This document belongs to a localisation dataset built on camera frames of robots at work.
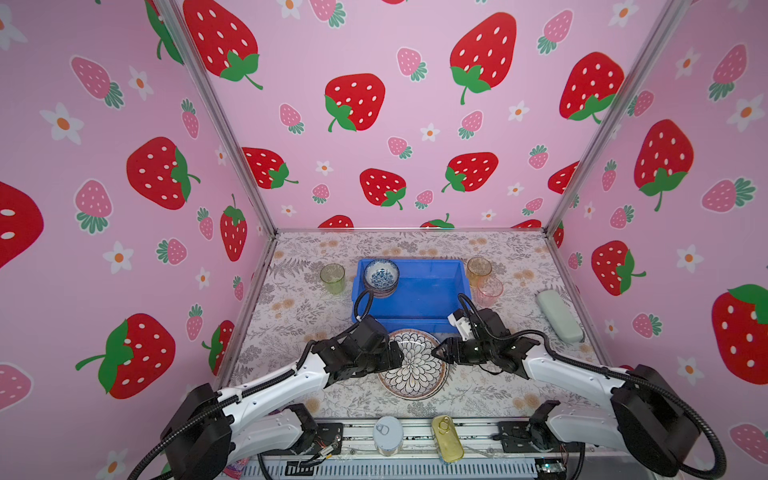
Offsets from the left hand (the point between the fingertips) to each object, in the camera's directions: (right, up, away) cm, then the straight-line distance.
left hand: (396, 360), depth 79 cm
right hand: (+11, +1, +2) cm, 11 cm away
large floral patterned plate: (+7, -6, +4) cm, 10 cm away
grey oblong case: (+53, +9, +14) cm, 55 cm away
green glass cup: (-24, +21, +29) cm, 43 cm away
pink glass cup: (+32, +16, +21) cm, 42 cm away
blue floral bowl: (-5, +22, +19) cm, 30 cm away
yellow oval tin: (+12, -16, -9) cm, 22 cm away
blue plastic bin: (+11, +16, +21) cm, 29 cm away
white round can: (-2, -15, -9) cm, 18 cm away
